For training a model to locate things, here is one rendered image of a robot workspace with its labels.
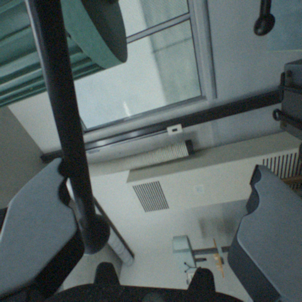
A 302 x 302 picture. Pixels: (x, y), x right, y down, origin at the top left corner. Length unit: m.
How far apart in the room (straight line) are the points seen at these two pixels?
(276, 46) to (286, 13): 0.06
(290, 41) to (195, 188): 1.41
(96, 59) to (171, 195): 1.62
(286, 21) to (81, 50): 0.41
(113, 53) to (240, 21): 1.43
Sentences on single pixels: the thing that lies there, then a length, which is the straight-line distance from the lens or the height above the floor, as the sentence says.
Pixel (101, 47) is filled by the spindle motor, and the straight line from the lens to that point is 0.19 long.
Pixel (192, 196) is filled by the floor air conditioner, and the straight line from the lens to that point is 1.78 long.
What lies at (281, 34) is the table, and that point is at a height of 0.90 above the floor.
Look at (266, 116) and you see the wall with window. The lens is 1.85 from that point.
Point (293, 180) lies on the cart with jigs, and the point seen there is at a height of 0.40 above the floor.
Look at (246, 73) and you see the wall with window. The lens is 1.64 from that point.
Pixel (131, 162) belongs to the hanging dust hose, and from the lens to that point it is 1.65.
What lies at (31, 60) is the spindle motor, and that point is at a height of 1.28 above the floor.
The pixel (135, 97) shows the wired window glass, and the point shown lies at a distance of 1.62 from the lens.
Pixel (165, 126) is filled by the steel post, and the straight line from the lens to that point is 1.53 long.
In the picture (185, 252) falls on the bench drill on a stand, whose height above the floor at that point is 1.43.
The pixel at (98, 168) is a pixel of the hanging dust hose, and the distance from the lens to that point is 1.81.
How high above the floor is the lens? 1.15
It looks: 12 degrees up
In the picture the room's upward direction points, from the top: 103 degrees counter-clockwise
